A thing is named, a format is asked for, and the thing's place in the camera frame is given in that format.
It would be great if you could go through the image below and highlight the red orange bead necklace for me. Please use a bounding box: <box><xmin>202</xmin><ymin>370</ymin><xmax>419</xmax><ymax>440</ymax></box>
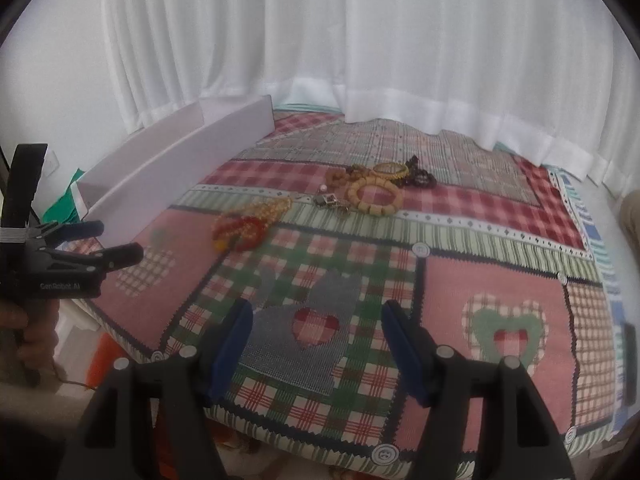
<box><xmin>211</xmin><ymin>213</ymin><xmax>270</xmax><ymax>254</ymax></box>

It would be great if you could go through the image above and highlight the small silver pendant jewelry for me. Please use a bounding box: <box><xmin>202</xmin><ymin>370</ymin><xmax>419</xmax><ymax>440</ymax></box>
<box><xmin>312</xmin><ymin>193</ymin><xmax>350</xmax><ymax>214</ymax></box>

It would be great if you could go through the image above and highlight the yellow chunky bead bracelet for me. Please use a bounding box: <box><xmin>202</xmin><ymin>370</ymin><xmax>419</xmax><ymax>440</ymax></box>
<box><xmin>346</xmin><ymin>176</ymin><xmax>405</xmax><ymax>217</ymax></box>

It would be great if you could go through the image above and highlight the brown wooden bead bracelet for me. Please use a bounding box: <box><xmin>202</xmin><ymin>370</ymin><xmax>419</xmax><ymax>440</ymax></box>
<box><xmin>326</xmin><ymin>164</ymin><xmax>374</xmax><ymax>188</ymax></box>

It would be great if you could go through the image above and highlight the person left hand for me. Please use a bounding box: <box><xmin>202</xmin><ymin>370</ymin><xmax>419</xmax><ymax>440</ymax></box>
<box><xmin>1</xmin><ymin>299</ymin><xmax>60</xmax><ymax>388</ymax></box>

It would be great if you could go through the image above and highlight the green cloth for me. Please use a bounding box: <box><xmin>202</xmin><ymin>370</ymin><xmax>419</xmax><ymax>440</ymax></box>
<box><xmin>42</xmin><ymin>168</ymin><xmax>85</xmax><ymax>223</ymax></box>

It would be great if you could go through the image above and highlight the white cardboard box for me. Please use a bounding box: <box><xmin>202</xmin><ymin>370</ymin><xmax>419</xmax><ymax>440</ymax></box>
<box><xmin>70</xmin><ymin>96</ymin><xmax>274</xmax><ymax>247</ymax></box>

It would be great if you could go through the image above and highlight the black remote control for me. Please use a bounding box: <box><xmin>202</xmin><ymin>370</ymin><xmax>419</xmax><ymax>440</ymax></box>
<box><xmin>623</xmin><ymin>323</ymin><xmax>638</xmax><ymax>406</ymax></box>

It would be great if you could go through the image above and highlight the patchwork plaid bed cover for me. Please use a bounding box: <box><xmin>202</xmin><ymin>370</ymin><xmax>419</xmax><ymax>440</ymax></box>
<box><xmin>87</xmin><ymin>112</ymin><xmax>606</xmax><ymax>478</ymax></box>

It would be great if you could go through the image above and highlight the white curtain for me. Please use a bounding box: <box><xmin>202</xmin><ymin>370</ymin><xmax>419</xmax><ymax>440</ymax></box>
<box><xmin>102</xmin><ymin>0</ymin><xmax>639</xmax><ymax>197</ymax></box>

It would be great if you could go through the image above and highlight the wall power socket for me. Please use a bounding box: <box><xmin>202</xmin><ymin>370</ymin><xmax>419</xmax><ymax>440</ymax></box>
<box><xmin>42</xmin><ymin>148</ymin><xmax>60</xmax><ymax>178</ymax></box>

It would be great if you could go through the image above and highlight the dark bead bracelet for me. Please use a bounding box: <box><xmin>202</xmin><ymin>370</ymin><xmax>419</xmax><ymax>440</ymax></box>
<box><xmin>399</xmin><ymin>155</ymin><xmax>437</xmax><ymax>190</ymax></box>

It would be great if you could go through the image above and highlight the gold bangle bracelet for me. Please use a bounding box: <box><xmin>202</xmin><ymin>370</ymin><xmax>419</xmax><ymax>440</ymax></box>
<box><xmin>372</xmin><ymin>161</ymin><xmax>411</xmax><ymax>180</ymax></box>

